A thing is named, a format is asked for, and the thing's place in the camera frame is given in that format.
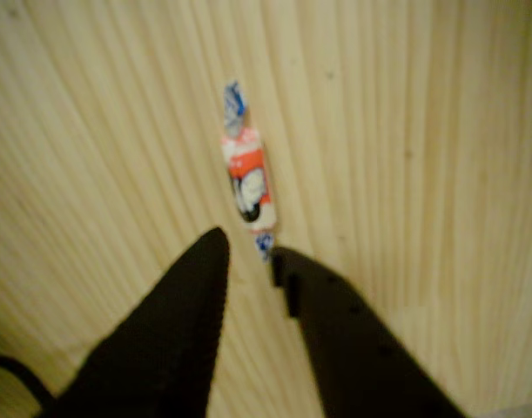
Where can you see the candy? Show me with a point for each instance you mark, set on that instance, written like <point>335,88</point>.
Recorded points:
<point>248,183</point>

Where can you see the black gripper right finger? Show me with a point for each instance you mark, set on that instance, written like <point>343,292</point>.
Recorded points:
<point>357,357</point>

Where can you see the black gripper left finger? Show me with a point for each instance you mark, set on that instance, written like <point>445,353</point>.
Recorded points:
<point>161,339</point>

